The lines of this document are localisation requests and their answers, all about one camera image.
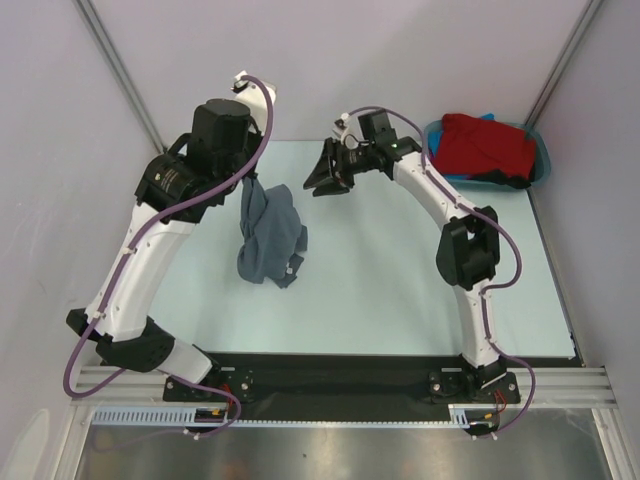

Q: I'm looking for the right aluminium corner post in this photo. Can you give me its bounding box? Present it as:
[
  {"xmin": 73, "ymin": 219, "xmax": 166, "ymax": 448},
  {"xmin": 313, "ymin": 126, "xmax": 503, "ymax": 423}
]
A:
[{"xmin": 524, "ymin": 0, "xmax": 607, "ymax": 128}]

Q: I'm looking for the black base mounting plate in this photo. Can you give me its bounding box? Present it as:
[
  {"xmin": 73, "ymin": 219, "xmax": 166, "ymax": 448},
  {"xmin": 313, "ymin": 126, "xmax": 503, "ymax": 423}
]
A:
[{"xmin": 101, "ymin": 349, "xmax": 584, "ymax": 422}]

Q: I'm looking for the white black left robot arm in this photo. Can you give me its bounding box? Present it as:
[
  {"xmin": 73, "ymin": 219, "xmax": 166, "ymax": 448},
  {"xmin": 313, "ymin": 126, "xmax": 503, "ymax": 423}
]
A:
[{"xmin": 66, "ymin": 72, "xmax": 277, "ymax": 400}]

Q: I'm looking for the blue plastic basket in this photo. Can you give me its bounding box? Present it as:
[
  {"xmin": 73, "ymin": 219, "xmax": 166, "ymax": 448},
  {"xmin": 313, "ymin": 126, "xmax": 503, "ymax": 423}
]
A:
[{"xmin": 424, "ymin": 120, "xmax": 552, "ymax": 190}]

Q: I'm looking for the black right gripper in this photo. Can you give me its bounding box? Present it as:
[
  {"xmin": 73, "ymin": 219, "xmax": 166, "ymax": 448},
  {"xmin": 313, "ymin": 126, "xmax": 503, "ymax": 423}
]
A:
[{"xmin": 303, "ymin": 138, "xmax": 375, "ymax": 198}]

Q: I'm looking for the aluminium corner post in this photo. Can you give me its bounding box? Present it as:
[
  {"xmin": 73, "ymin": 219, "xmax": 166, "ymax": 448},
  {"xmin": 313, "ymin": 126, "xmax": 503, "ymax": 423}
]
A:
[
  {"xmin": 71, "ymin": 0, "xmax": 166, "ymax": 153},
  {"xmin": 524, "ymin": 0, "xmax": 607, "ymax": 128}
]

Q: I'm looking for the aluminium front frame rail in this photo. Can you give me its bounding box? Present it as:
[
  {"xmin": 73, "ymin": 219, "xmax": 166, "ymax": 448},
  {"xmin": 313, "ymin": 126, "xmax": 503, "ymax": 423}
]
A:
[{"xmin": 80, "ymin": 368, "xmax": 618, "ymax": 409}]

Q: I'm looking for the red t shirt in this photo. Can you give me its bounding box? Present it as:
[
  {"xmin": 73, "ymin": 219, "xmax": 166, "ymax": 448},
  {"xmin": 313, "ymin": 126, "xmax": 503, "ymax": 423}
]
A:
[{"xmin": 432, "ymin": 113, "xmax": 536, "ymax": 180}]

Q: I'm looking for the slotted grey cable duct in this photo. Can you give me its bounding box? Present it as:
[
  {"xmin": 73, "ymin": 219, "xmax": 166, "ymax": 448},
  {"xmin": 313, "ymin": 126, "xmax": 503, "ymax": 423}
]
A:
[{"xmin": 92, "ymin": 406, "xmax": 497, "ymax": 429}]

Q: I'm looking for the black t shirt in basket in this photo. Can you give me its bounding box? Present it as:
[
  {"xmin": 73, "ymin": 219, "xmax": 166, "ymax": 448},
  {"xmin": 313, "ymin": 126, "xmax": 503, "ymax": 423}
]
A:
[{"xmin": 469, "ymin": 134, "xmax": 544, "ymax": 191}]

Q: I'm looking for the left aluminium corner post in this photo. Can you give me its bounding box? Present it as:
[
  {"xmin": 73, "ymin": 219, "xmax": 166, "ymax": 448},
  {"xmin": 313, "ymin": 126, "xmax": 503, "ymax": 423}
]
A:
[{"xmin": 71, "ymin": 0, "xmax": 166, "ymax": 153}]

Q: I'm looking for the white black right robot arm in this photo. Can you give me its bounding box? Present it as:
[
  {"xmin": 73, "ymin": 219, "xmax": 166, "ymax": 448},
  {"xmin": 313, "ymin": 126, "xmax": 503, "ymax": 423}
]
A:
[{"xmin": 303, "ymin": 107, "xmax": 507, "ymax": 401}]

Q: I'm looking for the grey blue t shirt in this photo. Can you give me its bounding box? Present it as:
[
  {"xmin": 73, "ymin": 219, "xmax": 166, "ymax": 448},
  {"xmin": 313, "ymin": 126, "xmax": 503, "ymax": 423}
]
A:
[{"xmin": 237, "ymin": 177, "xmax": 308, "ymax": 289}]

